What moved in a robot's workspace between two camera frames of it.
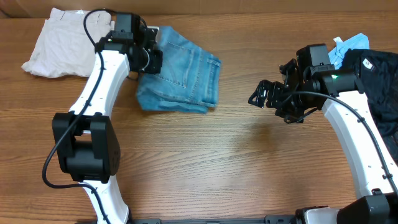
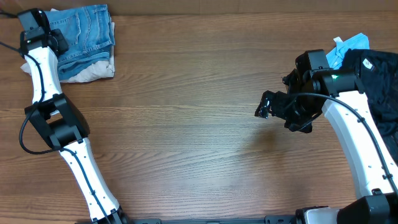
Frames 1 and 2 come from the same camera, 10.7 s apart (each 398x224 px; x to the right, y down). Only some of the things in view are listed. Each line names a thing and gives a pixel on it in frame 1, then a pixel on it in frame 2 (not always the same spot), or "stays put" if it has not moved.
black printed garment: (377, 73) stays put
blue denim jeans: (190, 78) -> (90, 32)
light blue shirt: (336, 56) stays put
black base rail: (270, 219) stays put
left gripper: (153, 65) -> (58, 40)
